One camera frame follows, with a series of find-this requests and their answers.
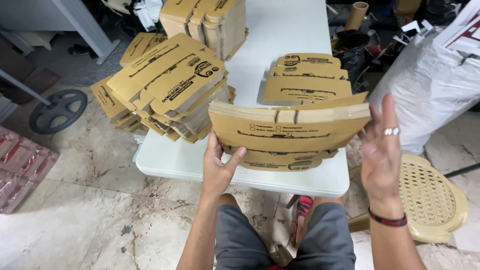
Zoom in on red wrapped packets pile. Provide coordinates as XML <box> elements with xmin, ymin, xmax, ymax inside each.
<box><xmin>0</xmin><ymin>125</ymin><xmax>60</xmax><ymax>215</ymax></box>

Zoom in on cardboard tube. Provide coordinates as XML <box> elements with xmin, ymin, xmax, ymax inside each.
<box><xmin>344</xmin><ymin>1</ymin><xmax>370</xmax><ymax>31</ymax></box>

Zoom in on black weight plate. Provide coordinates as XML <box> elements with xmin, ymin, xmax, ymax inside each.
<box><xmin>29</xmin><ymin>89</ymin><xmax>88</xmax><ymax>135</ymax></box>

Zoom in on grey metal desk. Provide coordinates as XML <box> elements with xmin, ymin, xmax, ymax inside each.
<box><xmin>0</xmin><ymin>0</ymin><xmax>121</xmax><ymax>65</ymax></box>

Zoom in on grey shorts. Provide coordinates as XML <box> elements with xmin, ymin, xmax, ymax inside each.
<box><xmin>214</xmin><ymin>202</ymin><xmax>357</xmax><ymax>270</ymax></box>

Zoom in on black plastic bag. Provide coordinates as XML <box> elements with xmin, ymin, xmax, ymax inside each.
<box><xmin>331</xmin><ymin>29</ymin><xmax>372</xmax><ymax>84</ymax></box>

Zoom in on stack of cartons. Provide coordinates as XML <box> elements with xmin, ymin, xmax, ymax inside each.
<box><xmin>208</xmin><ymin>91</ymin><xmax>372</xmax><ymax>172</ymax></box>

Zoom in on white folding table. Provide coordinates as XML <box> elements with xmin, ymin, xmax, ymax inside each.
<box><xmin>136</xmin><ymin>0</ymin><xmax>351</xmax><ymax>199</ymax></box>

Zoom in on upright bundle of folded cartons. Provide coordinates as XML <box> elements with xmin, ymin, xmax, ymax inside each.
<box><xmin>159</xmin><ymin>0</ymin><xmax>250</xmax><ymax>62</ymax></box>

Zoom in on person's left hand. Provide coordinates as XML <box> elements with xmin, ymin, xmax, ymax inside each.
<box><xmin>202</xmin><ymin>129</ymin><xmax>247</xmax><ymax>198</ymax></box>

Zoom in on black and red wristband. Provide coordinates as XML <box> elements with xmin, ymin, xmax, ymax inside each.
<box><xmin>368</xmin><ymin>206</ymin><xmax>408</xmax><ymax>228</ymax></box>

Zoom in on beige plastic chair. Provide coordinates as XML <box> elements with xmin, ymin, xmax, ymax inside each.
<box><xmin>348</xmin><ymin>153</ymin><xmax>469</xmax><ymax>244</ymax></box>

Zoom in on small pile of flat cartons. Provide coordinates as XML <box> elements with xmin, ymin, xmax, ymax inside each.
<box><xmin>263</xmin><ymin>53</ymin><xmax>353</xmax><ymax>106</ymax></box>

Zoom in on red and black slipper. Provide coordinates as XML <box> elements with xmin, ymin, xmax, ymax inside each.
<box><xmin>292</xmin><ymin>195</ymin><xmax>314</xmax><ymax>246</ymax></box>

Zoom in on large white plastic sack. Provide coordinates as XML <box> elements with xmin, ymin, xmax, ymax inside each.
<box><xmin>369</xmin><ymin>26</ymin><xmax>480</xmax><ymax>156</ymax></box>

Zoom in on person's right hand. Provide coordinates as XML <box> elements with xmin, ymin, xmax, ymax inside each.
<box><xmin>358</xmin><ymin>93</ymin><xmax>403</xmax><ymax>206</ymax></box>

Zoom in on white and red cardboard sheets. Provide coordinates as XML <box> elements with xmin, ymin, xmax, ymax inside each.
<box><xmin>435</xmin><ymin>0</ymin><xmax>480</xmax><ymax>57</ymax></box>

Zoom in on white plastic bag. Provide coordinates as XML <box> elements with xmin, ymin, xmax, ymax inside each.
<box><xmin>133</xmin><ymin>0</ymin><xmax>166</xmax><ymax>32</ymax></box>

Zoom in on large heap of folded cartons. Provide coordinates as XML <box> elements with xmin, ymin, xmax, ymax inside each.
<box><xmin>90</xmin><ymin>32</ymin><xmax>237</xmax><ymax>144</ymax></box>

